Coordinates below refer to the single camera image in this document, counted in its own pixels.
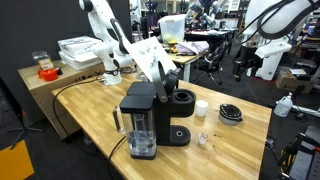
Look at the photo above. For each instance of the black floor tripod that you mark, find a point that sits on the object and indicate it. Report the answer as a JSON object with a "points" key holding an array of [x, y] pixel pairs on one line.
{"points": [[13, 110]]}

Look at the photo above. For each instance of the black office chair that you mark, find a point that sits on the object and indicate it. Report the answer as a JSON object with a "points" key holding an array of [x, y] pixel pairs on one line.
{"points": [[213, 61]]}

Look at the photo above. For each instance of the clear plastic storage bin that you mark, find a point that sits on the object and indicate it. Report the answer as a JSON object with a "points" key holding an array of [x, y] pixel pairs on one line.
{"points": [[171, 28]]}

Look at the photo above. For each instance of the pale folded cloth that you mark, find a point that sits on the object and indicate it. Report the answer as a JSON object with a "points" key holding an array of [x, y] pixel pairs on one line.
{"points": [[191, 47]]}

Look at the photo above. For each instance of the wooden background desk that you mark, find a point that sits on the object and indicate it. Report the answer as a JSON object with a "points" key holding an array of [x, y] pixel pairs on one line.
{"points": [[181, 59]]}

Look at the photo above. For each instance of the black coffee machine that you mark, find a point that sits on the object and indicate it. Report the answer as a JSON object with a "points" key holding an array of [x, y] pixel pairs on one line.
{"points": [[173, 113]]}

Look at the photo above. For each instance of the tan cardboard cabinet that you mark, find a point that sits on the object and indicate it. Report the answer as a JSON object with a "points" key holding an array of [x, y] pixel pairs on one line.
{"points": [[36, 90]]}

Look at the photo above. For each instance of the white coffee pod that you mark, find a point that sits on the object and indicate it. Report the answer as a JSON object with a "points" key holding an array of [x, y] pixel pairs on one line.
{"points": [[203, 138]]}

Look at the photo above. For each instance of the brown cardboard box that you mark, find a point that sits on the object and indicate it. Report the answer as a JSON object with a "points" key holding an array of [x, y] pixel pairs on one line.
{"points": [[287, 80]]}

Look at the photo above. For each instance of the clear water tank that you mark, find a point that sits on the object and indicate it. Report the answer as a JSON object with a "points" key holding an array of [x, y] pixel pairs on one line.
{"points": [[140, 133]]}

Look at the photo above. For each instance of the red orange container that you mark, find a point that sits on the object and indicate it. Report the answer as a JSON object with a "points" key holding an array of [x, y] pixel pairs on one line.
{"points": [[48, 75]]}

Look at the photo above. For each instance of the grey pot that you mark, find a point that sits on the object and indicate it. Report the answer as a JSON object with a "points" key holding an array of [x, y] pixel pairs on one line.
{"points": [[228, 122]]}

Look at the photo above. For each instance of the white handwritten sign board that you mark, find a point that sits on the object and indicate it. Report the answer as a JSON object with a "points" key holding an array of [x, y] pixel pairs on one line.
{"points": [[146, 55]]}

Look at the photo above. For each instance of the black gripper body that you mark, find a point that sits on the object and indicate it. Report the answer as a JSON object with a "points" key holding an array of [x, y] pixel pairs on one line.
{"points": [[253, 60]]}

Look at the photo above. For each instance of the white spray bottle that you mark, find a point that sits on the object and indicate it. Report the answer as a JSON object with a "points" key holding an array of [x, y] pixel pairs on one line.
{"points": [[283, 106]]}

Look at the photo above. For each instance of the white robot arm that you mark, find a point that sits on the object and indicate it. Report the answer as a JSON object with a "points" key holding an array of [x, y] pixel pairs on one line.
{"points": [[100, 20]]}

